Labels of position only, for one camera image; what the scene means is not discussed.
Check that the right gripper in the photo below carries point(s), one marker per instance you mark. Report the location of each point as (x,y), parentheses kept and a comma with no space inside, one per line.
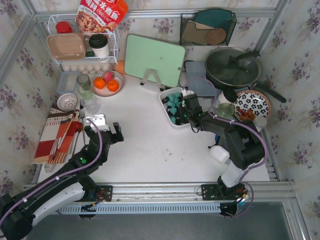
(187,107)

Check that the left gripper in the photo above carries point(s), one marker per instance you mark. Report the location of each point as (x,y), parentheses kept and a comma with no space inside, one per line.
(107,136)

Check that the white plastic storage basket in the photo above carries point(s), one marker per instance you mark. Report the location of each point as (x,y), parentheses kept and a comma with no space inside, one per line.
(172,101)

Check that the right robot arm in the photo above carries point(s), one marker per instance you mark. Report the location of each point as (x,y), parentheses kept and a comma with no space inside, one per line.
(246,148)

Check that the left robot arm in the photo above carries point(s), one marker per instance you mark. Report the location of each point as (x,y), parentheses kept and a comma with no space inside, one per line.
(20,213)

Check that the grey induction cooker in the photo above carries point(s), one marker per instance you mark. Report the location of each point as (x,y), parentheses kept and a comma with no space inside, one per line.
(197,80)

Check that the green glass cup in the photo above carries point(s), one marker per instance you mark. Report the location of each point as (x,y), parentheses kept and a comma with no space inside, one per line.
(226,111)

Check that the clear drinking glass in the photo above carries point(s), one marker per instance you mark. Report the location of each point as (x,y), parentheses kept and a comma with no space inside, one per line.
(92,105)

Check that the cartoon paper cup black lid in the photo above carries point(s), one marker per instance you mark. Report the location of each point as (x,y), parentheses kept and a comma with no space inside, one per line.
(227,96)

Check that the striped orange cloth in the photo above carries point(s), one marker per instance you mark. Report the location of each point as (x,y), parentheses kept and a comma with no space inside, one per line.
(57,136)

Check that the green tinted glass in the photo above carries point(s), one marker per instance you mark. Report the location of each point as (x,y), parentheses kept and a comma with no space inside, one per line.
(84,88)

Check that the fruit plate with oranges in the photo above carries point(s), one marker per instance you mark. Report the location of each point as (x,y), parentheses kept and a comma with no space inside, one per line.
(107,83)

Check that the white patterned strainer bowl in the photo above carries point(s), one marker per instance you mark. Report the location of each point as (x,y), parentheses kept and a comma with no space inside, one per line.
(67,102)

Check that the floral plate with food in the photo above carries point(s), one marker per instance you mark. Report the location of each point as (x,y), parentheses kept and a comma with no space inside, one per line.
(251,103)

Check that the black frying pan with lid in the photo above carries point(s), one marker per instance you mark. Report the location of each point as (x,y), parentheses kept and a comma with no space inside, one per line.
(235,68)

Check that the clear container blue lid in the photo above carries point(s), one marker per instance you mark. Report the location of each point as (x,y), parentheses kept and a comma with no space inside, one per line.
(67,82)

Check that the white pill bottle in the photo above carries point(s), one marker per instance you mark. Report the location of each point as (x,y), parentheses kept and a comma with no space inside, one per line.
(260,122)

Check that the egg tray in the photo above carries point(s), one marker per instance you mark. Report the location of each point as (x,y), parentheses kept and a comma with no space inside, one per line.
(87,68)

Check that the green cutting board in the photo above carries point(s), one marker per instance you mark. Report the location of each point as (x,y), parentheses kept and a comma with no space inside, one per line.
(144,53)

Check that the round cork coaster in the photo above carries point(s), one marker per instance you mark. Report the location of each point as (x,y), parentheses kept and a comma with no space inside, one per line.
(215,36)

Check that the black mesh organizer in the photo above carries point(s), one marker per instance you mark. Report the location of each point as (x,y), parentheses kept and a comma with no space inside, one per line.
(193,30)

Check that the white cup black lid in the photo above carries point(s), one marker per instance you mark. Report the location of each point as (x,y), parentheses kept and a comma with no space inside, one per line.
(99,44)

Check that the beige plastic container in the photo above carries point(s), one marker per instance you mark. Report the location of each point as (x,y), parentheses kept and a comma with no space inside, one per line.
(67,46)

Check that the red lid jar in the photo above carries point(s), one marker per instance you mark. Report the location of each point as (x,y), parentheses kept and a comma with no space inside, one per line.
(63,27)

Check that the red snack bag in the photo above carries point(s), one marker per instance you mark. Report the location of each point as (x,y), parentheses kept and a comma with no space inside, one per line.
(100,16)

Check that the white wire rack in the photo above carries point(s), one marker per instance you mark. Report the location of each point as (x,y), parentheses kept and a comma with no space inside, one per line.
(113,40)

